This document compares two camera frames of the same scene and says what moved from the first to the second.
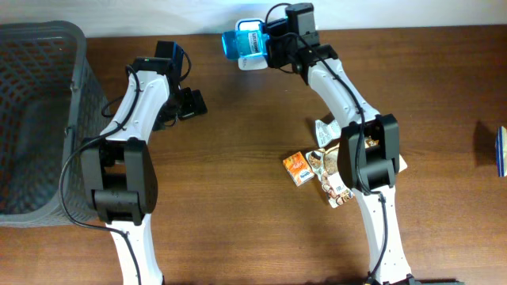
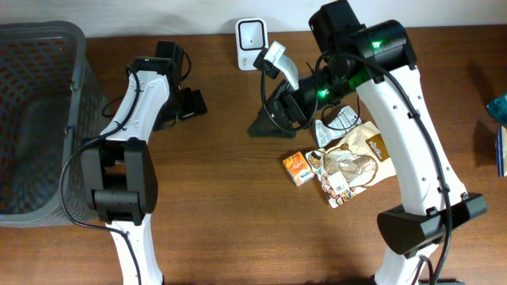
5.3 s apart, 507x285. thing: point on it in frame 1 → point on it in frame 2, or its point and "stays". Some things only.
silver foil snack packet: [327, 132] stays
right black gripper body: [283, 46] → [302, 100]
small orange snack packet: [299, 168] stays
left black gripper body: [189, 104] stays
